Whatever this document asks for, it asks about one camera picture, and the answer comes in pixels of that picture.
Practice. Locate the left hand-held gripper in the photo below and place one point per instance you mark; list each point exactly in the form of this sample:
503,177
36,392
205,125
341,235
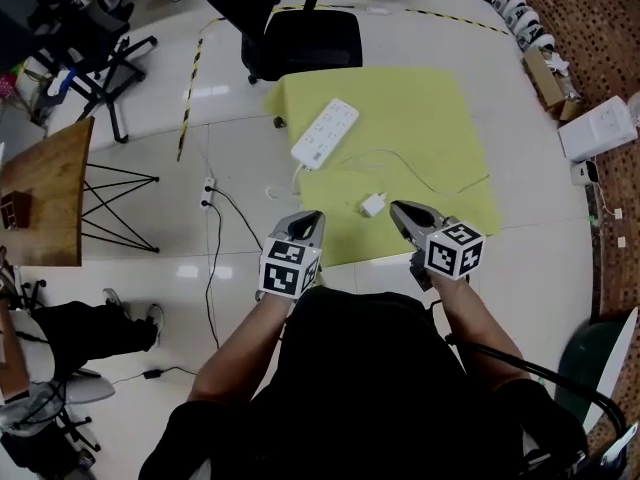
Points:
287,273

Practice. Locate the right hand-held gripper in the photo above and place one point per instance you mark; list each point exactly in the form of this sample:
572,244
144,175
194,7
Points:
452,253

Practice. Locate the white charger plug adapter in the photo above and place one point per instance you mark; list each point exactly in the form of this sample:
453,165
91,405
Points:
371,207

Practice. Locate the person's left forearm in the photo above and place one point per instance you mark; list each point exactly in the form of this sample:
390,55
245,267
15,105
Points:
235,353

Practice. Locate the person's right forearm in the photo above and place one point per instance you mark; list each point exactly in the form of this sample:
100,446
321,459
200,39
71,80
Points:
470,318

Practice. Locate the white floor power socket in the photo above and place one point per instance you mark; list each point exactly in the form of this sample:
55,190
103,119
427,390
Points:
206,195

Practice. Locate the black power adapter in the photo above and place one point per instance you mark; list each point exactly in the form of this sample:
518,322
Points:
152,373

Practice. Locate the small white device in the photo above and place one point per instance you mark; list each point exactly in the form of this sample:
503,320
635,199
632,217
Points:
582,173

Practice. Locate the person's torso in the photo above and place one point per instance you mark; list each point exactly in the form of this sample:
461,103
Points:
365,393

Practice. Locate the open cardboard box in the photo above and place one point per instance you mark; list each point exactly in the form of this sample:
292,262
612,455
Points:
542,78

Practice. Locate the black high-back office chair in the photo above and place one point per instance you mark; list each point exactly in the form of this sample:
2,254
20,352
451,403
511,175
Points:
310,43

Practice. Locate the white carton box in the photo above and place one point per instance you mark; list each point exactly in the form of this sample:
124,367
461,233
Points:
595,133

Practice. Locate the green chair with white rim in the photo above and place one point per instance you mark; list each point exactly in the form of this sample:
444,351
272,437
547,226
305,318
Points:
585,368

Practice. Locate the row of white black headsets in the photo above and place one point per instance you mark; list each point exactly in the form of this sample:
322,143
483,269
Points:
530,30

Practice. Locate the black chair base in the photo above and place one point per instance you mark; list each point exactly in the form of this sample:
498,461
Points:
30,293

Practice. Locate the small wooden box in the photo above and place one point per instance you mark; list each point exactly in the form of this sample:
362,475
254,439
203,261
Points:
15,208

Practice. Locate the brown wooden cabinet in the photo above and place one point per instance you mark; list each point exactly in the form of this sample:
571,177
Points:
10,363

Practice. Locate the pink polka dot bag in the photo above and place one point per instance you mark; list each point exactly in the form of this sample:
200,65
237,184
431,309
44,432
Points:
6,88

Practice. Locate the large black monitor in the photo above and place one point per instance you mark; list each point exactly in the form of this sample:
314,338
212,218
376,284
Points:
15,18

